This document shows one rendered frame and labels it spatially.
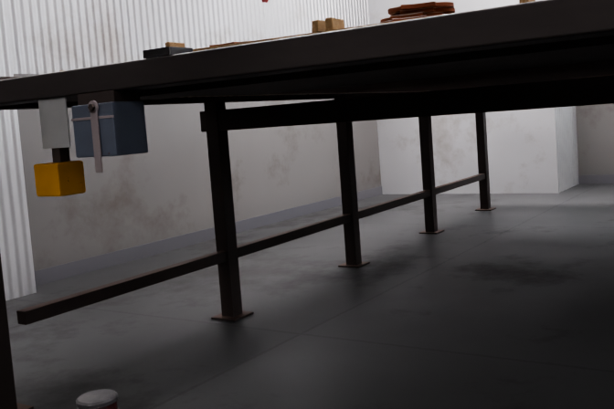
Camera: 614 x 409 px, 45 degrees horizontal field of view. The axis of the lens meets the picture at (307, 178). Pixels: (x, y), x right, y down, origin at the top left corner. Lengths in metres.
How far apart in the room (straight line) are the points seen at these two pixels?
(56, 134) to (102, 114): 0.20
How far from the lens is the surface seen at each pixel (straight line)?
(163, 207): 4.73
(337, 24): 1.56
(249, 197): 5.38
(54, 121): 1.89
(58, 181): 1.86
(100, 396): 1.34
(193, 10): 5.09
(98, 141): 1.73
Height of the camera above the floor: 0.76
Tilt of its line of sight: 5 degrees down
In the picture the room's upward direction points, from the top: 4 degrees counter-clockwise
